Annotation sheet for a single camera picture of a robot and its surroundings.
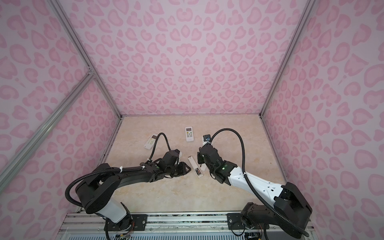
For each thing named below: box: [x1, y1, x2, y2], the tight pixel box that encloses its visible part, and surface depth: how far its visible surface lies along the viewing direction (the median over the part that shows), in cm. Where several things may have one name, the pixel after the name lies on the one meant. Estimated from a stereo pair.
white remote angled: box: [143, 133, 158, 150], surface depth 105 cm
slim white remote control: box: [187, 155, 203, 178], surface depth 92 cm
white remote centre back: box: [185, 126, 194, 142], surface depth 109 cm
